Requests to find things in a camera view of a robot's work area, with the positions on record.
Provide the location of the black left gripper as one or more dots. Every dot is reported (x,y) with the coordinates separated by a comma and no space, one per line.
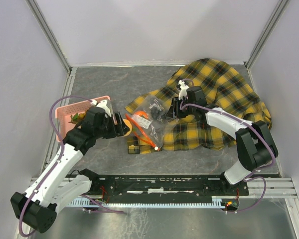
(120,129)

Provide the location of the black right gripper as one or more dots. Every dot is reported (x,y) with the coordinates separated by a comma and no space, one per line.
(173,111)

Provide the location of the orange-yellow fake peach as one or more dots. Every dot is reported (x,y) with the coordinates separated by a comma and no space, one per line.
(128,128)

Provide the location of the clear zip top bag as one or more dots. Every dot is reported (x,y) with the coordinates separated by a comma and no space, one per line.
(152,135)

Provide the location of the brown fake longan bunch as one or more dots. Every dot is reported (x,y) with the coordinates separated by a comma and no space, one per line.
(78,117)

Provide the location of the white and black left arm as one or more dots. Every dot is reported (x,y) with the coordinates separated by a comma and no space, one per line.
(40,204)

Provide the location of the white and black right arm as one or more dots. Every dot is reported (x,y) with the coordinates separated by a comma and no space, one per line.
(256,148)

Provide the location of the dark fake grape bunch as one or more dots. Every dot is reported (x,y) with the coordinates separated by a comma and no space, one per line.
(157,109)

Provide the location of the orange fake tangerine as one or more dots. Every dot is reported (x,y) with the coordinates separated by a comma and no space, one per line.
(140,115)

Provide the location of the yellow plaid shirt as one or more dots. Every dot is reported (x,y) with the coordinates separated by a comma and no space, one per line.
(223,86)

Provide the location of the pink perforated plastic basket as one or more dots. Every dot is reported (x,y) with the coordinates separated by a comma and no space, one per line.
(63,114)

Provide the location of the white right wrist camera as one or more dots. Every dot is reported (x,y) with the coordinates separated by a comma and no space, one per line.
(183,88)

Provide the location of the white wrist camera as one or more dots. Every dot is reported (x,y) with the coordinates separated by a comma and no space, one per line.
(183,88)
(104,104)

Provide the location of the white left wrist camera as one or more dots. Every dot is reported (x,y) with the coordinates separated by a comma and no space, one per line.
(104,104)

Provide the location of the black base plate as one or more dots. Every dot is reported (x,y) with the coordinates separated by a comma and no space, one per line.
(164,189)

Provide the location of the aluminium frame rail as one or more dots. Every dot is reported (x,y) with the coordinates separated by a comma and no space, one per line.
(68,85)

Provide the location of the light blue cable duct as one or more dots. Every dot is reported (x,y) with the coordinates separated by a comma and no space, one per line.
(216,203)

